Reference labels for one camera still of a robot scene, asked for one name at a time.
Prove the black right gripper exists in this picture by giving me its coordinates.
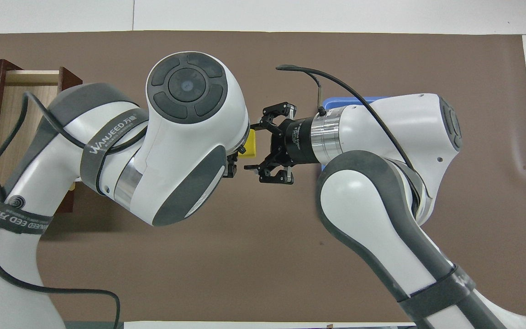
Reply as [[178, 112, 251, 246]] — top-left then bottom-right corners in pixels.
[[243, 102, 320, 185]]

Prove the yellow block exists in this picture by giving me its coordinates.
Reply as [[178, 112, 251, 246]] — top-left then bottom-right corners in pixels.
[[237, 129, 258, 159]]

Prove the wooden drawer with dark front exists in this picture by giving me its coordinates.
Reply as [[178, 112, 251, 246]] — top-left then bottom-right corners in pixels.
[[0, 67, 84, 216]]

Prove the brown table mat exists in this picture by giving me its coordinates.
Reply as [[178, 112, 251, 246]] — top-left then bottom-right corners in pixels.
[[0, 31, 526, 323]]

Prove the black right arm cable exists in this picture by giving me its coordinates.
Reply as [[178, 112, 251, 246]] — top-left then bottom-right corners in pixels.
[[275, 64, 422, 184]]

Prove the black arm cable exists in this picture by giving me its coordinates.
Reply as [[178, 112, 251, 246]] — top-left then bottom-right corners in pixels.
[[0, 91, 150, 329], [275, 64, 422, 184]]

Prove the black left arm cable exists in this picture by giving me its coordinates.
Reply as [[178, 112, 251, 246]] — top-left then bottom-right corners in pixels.
[[0, 91, 150, 329]]

